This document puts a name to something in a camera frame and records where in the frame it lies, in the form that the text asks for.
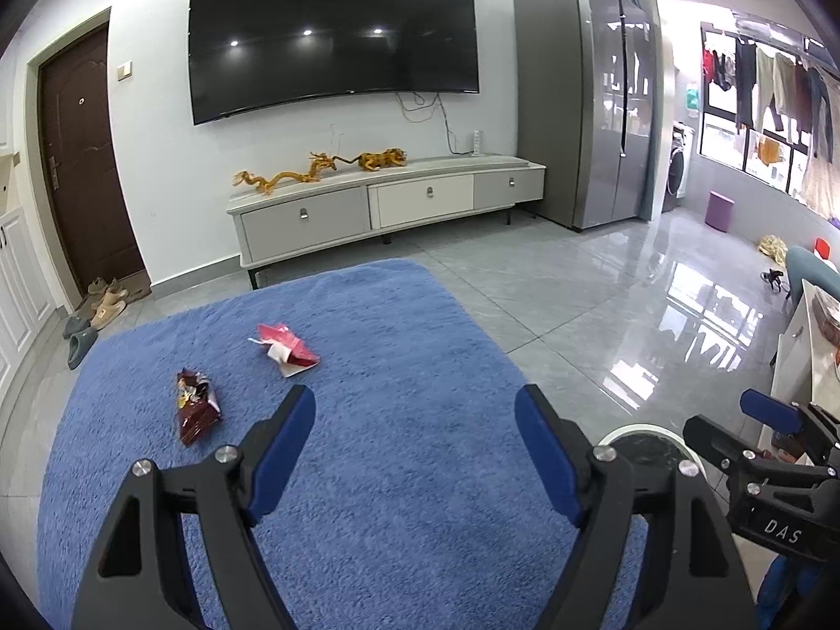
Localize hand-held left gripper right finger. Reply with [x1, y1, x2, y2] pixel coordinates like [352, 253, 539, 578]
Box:
[513, 384, 752, 630]

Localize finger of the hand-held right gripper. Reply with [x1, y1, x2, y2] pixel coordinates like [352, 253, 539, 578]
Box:
[682, 415, 763, 472]
[740, 389, 840, 454]

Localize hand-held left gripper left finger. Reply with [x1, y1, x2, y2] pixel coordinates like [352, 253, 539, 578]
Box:
[69, 384, 317, 630]

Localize white round bin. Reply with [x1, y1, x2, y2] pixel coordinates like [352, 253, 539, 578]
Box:
[600, 425, 710, 493]

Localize dark brown snack packet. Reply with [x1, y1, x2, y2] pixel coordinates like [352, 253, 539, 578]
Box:
[175, 367, 223, 448]

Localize pink red wrapper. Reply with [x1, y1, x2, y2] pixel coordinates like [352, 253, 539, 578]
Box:
[248, 323, 321, 380]

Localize person's right forearm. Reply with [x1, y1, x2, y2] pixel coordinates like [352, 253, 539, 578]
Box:
[754, 554, 811, 630]

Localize white side table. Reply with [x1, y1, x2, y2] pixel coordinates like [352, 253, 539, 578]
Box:
[768, 279, 840, 464]

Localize brown food package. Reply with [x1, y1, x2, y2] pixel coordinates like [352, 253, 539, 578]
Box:
[810, 292, 840, 337]

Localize grey blue chair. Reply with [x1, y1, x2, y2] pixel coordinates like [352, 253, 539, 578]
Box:
[784, 246, 831, 296]

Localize blue fluffy blanket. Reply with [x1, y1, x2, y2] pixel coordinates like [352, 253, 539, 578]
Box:
[36, 258, 650, 630]

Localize purple stool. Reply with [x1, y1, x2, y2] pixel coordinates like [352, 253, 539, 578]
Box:
[707, 190, 737, 233]

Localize grey white television cabinet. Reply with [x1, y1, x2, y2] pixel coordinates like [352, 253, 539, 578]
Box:
[226, 154, 547, 290]

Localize white washing machine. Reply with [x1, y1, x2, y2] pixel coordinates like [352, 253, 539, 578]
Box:
[661, 123, 697, 199]

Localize golden dragon figurine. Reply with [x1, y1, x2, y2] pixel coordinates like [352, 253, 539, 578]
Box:
[233, 152, 355, 198]

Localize golden tiger figurine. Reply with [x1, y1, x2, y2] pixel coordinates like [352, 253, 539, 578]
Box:
[358, 148, 408, 173]

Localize row of hanging clothes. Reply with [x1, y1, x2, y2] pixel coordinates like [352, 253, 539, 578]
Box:
[701, 36, 840, 217]

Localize dark brown door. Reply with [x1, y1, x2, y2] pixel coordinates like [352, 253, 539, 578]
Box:
[36, 23, 149, 303]

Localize grey refrigerator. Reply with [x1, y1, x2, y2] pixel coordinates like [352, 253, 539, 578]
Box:
[512, 0, 657, 232]

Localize black television cable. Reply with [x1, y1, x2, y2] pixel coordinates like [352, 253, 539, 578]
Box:
[394, 90, 474, 157]

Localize black wall television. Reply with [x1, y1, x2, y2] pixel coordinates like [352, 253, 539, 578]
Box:
[188, 0, 480, 127]

